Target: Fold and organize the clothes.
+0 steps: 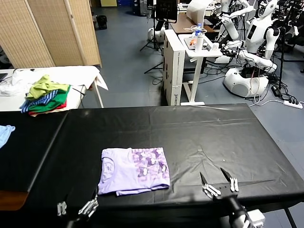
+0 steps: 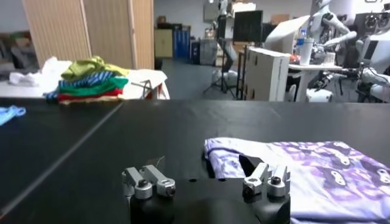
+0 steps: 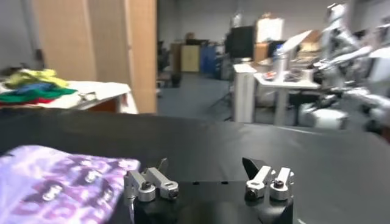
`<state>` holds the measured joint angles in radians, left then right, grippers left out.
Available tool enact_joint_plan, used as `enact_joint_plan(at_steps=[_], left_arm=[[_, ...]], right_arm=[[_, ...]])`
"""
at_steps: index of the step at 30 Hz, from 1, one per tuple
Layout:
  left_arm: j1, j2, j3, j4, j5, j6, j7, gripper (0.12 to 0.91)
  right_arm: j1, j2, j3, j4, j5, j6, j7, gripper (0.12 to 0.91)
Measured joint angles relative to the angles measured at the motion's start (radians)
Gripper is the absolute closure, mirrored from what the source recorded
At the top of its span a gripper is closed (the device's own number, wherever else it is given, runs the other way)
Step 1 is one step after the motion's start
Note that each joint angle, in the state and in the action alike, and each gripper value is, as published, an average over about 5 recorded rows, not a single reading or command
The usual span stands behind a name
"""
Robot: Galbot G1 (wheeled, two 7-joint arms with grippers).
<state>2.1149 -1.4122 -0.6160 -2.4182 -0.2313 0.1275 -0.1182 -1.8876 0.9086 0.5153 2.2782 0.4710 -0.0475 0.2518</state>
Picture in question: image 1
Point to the black power adapter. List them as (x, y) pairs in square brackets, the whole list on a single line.
[(277, 90)]

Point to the silver laptop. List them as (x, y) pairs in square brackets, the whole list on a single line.
[(190, 46)]

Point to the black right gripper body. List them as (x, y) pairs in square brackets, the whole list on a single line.
[(225, 192)]

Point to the yellow cabinet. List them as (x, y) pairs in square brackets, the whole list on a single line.
[(108, 2)]

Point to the white paper cup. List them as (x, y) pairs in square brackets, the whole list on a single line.
[(215, 47)]

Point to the blue striped garment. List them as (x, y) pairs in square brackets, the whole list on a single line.
[(39, 102)]

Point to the white cloth-covered side table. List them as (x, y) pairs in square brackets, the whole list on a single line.
[(80, 73)]

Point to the white power strip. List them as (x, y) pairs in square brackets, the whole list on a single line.
[(293, 103)]

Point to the black vinyl table cover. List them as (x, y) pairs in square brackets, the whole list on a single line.
[(213, 137), (28, 147)]

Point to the white humanoid robot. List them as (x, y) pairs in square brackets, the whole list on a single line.
[(259, 28), (231, 26)]

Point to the brown wooden desk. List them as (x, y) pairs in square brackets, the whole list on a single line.
[(183, 22)]

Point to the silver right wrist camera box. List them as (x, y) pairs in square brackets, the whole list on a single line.
[(257, 217)]

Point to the small white robot base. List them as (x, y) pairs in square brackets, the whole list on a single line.
[(155, 34)]

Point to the white wheeled robot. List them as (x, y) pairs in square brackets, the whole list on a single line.
[(240, 80)]

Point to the white crumpled cloth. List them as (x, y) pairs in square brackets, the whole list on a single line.
[(19, 80)]

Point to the black pole stand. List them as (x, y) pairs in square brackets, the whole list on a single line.
[(282, 59)]

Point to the black monitor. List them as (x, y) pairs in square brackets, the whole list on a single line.
[(167, 9)]

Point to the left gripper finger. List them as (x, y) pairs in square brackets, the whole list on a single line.
[(90, 206), (62, 208)]

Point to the small orange object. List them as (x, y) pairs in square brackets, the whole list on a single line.
[(192, 41)]

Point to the light blue garment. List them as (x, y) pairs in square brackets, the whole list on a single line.
[(4, 135)]

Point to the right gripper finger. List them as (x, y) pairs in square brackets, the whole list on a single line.
[(233, 185), (210, 190)]

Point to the black trash bin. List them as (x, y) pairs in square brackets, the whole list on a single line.
[(102, 22)]

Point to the green folded garment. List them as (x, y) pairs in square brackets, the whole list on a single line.
[(59, 99)]

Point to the wicker folding screen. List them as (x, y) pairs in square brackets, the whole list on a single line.
[(47, 31)]

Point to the beige folded garment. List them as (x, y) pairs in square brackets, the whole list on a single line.
[(47, 113)]

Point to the red folded garment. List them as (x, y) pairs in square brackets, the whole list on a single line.
[(62, 106)]

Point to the white tumbler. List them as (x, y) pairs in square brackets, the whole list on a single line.
[(199, 44)]

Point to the tall white cardboard box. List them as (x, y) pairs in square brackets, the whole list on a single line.
[(174, 69)]

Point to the black tripod stand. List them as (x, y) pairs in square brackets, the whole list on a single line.
[(154, 35)]

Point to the clear bottle blue cap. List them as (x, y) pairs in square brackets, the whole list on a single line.
[(197, 29)]

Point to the blue storage crates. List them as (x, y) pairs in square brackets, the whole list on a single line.
[(124, 2)]

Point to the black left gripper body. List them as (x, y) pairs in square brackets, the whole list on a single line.
[(79, 222)]

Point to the lavender T-shirt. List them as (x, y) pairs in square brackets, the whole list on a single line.
[(123, 173)]

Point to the white height-adjustable desk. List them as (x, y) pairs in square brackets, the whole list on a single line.
[(197, 71)]

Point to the yellow-green crumpled garment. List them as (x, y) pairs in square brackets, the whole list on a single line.
[(42, 86)]

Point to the white curved machine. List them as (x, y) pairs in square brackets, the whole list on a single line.
[(196, 10)]

